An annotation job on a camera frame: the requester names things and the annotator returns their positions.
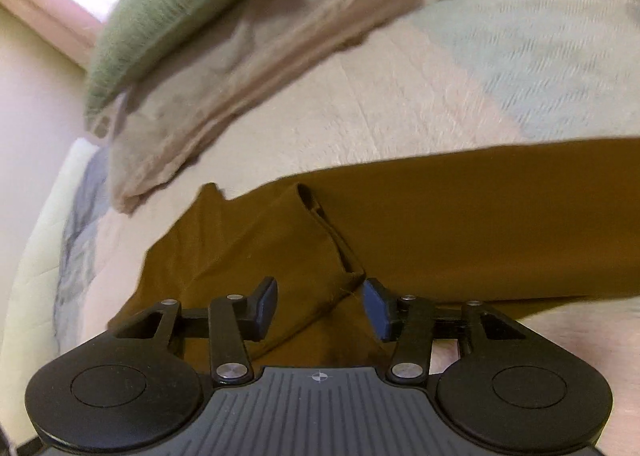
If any folded beige blanket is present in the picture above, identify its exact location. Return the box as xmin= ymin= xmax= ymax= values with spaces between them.
xmin=86 ymin=0 xmax=469 ymax=214

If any white quilted bolster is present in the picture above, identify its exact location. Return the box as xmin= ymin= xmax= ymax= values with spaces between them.
xmin=2 ymin=137 xmax=100 ymax=354

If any green ribbed pillow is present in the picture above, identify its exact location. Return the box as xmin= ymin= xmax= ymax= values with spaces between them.
xmin=84 ymin=0 xmax=273 ymax=124

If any striped bedspread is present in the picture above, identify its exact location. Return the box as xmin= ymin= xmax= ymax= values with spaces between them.
xmin=52 ymin=0 xmax=640 ymax=372

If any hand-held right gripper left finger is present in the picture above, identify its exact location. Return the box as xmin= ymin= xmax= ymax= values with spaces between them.
xmin=107 ymin=276 xmax=279 ymax=385

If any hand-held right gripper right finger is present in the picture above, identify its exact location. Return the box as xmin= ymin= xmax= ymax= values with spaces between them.
xmin=362 ymin=277 xmax=532 ymax=385

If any brown garment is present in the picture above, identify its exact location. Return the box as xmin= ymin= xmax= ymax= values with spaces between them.
xmin=107 ymin=137 xmax=640 ymax=368

